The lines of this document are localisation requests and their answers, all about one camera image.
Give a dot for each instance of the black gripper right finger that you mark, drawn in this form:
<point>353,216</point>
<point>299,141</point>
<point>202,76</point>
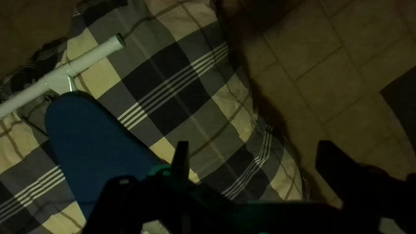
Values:
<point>342,176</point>

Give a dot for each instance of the dark floor mat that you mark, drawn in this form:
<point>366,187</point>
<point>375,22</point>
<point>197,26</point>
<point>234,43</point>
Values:
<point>403,104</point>

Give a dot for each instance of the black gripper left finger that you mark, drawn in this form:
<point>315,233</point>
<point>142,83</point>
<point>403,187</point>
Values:
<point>181,160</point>

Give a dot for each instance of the white metal ironing board leg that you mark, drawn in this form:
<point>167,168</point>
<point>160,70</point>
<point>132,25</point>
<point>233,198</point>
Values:
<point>60,74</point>

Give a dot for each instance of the plaid bed comforter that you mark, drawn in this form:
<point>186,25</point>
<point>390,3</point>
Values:
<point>186,82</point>

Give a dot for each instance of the blue ironing board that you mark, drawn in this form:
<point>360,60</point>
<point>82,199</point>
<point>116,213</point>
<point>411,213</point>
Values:
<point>95,147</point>

